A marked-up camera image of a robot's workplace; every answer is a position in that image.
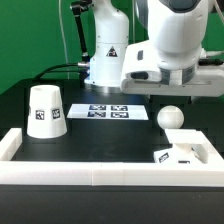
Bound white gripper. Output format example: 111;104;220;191
120;41;224;97

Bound white lamp bulb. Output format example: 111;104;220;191
157;105;184;129

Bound white lamp base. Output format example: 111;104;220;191
152;128;209;165

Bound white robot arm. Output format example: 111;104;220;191
84;0;224;97

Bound white lamp shade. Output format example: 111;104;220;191
27;85;67;139

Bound white marker sheet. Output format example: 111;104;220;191
67;104;148;120

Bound white U-shaped fence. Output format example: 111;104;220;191
0;128;224;187

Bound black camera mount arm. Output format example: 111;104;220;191
70;0;92;62

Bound black cables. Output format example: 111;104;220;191
32;61;90;81

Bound white hanging cable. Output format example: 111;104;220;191
58;0;71;80

